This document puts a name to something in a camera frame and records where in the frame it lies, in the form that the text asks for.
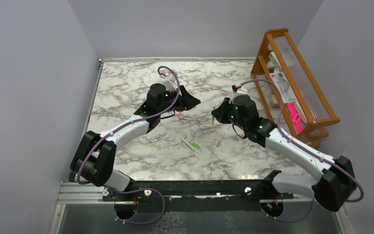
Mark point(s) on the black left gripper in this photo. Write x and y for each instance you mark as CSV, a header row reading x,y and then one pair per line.
x,y
189,101

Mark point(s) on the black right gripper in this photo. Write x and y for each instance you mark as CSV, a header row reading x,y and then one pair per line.
x,y
219,112

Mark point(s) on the green pen cap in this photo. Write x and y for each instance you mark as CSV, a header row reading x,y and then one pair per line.
x,y
195,145

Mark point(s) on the white green marker pen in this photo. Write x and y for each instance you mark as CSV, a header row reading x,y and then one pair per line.
x,y
189,145

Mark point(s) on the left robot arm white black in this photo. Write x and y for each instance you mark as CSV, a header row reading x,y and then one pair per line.
x,y
95,155

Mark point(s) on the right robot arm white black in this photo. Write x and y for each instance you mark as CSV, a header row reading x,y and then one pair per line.
x,y
331,181

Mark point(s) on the white booklet in rack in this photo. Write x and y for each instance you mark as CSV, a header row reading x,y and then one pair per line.
x,y
280,80

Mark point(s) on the orange wooden rack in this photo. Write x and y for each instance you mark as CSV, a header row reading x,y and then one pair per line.
x,y
314,108

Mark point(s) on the pink item in rack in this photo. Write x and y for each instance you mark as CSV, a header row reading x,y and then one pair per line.
x,y
296,117

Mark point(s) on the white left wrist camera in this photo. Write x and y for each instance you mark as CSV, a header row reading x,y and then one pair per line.
x,y
170,84

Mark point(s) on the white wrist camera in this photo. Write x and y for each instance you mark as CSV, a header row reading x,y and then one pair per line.
x,y
239,90
170,84

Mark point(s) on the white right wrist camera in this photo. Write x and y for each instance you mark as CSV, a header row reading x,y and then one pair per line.
x,y
239,90

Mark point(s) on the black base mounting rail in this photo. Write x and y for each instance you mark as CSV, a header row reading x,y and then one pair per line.
x,y
194,196

